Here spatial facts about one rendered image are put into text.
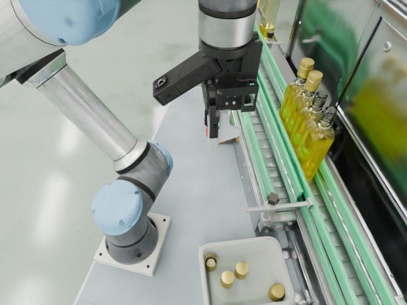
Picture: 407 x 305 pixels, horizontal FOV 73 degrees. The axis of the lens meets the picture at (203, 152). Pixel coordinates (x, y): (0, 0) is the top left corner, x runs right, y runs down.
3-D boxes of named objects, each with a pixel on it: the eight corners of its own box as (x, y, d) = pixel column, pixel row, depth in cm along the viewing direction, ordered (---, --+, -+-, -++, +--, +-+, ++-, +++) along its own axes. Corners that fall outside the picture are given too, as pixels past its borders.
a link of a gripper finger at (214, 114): (219, 142, 47) (220, 95, 42) (210, 143, 47) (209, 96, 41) (215, 127, 51) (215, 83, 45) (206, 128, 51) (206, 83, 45)
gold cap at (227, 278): (221, 289, 74) (221, 285, 71) (218, 275, 76) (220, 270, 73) (234, 287, 74) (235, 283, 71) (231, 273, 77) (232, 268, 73)
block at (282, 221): (292, 232, 80) (298, 221, 74) (260, 235, 79) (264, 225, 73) (287, 220, 82) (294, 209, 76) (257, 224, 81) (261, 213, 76)
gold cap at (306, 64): (311, 78, 76) (317, 64, 72) (299, 78, 76) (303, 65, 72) (307, 71, 78) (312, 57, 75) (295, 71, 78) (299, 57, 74)
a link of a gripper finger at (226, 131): (241, 157, 51) (244, 114, 46) (209, 160, 51) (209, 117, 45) (237, 147, 54) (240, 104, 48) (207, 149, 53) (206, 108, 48)
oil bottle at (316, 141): (312, 180, 83) (340, 132, 66) (294, 182, 83) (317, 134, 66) (306, 165, 86) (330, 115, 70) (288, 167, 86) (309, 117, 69)
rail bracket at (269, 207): (304, 220, 74) (320, 197, 65) (244, 227, 73) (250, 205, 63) (301, 210, 76) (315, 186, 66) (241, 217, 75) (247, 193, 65)
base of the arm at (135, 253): (97, 257, 78) (86, 244, 70) (120, 210, 87) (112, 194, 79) (146, 271, 76) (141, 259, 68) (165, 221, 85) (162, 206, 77)
